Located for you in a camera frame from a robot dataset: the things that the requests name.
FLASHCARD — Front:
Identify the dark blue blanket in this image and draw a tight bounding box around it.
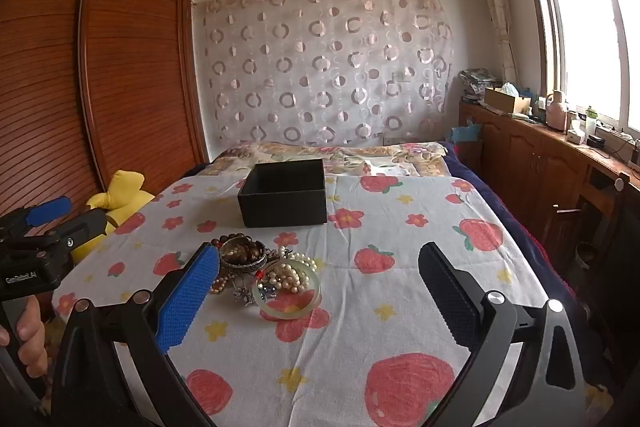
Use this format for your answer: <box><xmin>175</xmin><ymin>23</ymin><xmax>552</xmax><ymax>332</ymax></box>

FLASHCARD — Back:
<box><xmin>442</xmin><ymin>142</ymin><xmax>581</xmax><ymax>308</ymax></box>

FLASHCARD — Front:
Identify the silver ornamental hairpin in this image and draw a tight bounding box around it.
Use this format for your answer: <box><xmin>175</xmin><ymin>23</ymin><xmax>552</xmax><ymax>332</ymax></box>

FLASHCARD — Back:
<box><xmin>231</xmin><ymin>284</ymin><xmax>278</xmax><ymax>308</ymax></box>

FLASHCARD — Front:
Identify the long wooden cabinet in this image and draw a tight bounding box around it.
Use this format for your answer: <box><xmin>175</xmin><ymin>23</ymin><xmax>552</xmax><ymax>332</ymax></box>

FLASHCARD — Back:
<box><xmin>457</xmin><ymin>99</ymin><xmax>640</xmax><ymax>268</ymax></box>

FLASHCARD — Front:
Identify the wooden bed headboard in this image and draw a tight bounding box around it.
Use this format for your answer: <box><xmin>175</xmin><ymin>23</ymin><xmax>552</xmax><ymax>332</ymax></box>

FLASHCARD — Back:
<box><xmin>0</xmin><ymin>0</ymin><xmax>211</xmax><ymax>228</ymax></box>

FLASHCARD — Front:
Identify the cardboard box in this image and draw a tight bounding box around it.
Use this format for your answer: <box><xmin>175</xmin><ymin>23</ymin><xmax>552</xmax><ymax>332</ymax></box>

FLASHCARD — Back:
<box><xmin>483</xmin><ymin>87</ymin><xmax>532</xmax><ymax>115</ymax></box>

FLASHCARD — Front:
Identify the brown bead bracelet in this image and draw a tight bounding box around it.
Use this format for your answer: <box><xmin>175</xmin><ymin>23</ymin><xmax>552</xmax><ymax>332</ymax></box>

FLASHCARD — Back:
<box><xmin>212</xmin><ymin>233</ymin><xmax>268</xmax><ymax>265</ymax></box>

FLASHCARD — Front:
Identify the metal bin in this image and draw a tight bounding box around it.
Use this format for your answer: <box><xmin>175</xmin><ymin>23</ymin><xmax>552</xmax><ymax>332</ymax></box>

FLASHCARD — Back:
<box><xmin>572</xmin><ymin>241</ymin><xmax>601</xmax><ymax>278</ymax></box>

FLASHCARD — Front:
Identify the jade bangle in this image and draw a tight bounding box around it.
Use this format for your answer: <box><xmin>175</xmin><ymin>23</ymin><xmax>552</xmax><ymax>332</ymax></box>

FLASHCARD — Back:
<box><xmin>252</xmin><ymin>259</ymin><xmax>322</xmax><ymax>320</ymax></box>

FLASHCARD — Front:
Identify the strawberry printed bedsheet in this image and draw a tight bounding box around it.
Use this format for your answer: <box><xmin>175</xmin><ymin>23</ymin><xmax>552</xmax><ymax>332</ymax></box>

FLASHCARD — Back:
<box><xmin>50</xmin><ymin>174</ymin><xmax>616</xmax><ymax>427</ymax></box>

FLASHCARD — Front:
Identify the window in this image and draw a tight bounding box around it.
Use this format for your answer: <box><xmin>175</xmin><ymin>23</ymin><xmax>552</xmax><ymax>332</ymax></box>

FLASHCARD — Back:
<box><xmin>515</xmin><ymin>0</ymin><xmax>640</xmax><ymax>138</ymax></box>

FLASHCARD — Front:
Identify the pearl necklace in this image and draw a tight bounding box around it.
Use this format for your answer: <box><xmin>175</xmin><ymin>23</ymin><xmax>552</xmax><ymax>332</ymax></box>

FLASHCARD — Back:
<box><xmin>210</xmin><ymin>246</ymin><xmax>326</xmax><ymax>295</ymax></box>

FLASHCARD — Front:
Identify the silver metal bangle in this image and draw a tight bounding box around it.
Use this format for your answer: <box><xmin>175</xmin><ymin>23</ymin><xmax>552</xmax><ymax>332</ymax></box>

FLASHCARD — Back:
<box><xmin>219</xmin><ymin>239</ymin><xmax>268</xmax><ymax>269</ymax></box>

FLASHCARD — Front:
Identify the stack of magazines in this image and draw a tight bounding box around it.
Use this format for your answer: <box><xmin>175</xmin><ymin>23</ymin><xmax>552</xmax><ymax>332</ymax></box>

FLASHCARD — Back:
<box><xmin>459</xmin><ymin>68</ymin><xmax>503</xmax><ymax>102</ymax></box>

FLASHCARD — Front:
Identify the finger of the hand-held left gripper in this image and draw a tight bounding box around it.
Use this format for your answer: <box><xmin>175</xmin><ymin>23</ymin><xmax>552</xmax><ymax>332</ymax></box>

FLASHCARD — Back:
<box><xmin>45</xmin><ymin>209</ymin><xmax>110</xmax><ymax>258</ymax></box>
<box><xmin>22</xmin><ymin>196</ymin><xmax>72</xmax><ymax>229</ymax></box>

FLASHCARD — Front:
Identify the black jewelry box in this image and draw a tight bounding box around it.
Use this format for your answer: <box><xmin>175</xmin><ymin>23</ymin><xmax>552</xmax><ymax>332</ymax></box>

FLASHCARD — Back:
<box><xmin>237</xmin><ymin>158</ymin><xmax>328</xmax><ymax>229</ymax></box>

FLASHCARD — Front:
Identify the yellow plush toy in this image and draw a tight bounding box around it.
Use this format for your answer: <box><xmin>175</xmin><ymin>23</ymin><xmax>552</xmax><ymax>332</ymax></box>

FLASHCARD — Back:
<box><xmin>70</xmin><ymin>170</ymin><xmax>157</xmax><ymax>264</ymax></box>

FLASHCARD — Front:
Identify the floral blanket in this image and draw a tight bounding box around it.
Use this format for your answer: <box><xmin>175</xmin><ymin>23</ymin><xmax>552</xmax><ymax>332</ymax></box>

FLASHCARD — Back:
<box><xmin>207</xmin><ymin>141</ymin><xmax>451</xmax><ymax>180</ymax></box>

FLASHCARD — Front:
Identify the pink kettle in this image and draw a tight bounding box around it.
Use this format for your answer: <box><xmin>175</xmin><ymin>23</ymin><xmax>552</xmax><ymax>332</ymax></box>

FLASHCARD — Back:
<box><xmin>545</xmin><ymin>90</ymin><xmax>568</xmax><ymax>131</ymax></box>

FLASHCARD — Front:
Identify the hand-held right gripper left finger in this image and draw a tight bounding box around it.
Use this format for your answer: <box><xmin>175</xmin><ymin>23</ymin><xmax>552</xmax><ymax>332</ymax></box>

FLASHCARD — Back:
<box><xmin>50</xmin><ymin>242</ymin><xmax>221</xmax><ymax>427</ymax></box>

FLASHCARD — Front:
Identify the circle patterned curtain cloth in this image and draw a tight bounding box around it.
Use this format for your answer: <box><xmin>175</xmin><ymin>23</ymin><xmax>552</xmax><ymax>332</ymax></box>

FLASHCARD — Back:
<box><xmin>192</xmin><ymin>0</ymin><xmax>456</xmax><ymax>148</ymax></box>

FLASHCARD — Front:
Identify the bundled window curtain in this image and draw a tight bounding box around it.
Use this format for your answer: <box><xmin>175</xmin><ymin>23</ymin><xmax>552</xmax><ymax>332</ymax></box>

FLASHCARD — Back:
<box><xmin>469</xmin><ymin>0</ymin><xmax>518</xmax><ymax>82</ymax></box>

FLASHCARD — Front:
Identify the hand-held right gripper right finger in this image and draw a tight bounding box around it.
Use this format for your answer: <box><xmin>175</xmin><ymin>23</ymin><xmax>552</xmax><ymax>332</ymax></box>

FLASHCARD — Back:
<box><xmin>417</xmin><ymin>242</ymin><xmax>591</xmax><ymax>427</ymax></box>

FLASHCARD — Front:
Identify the person's left hand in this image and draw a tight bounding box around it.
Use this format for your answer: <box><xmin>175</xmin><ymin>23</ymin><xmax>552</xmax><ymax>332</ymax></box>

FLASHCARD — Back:
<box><xmin>0</xmin><ymin>294</ymin><xmax>51</xmax><ymax>380</ymax></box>

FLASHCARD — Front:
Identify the blue plastic bag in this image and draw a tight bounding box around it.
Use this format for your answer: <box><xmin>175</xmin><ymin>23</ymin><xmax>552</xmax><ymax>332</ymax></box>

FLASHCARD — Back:
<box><xmin>447</xmin><ymin>117</ymin><xmax>483</xmax><ymax>145</ymax></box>

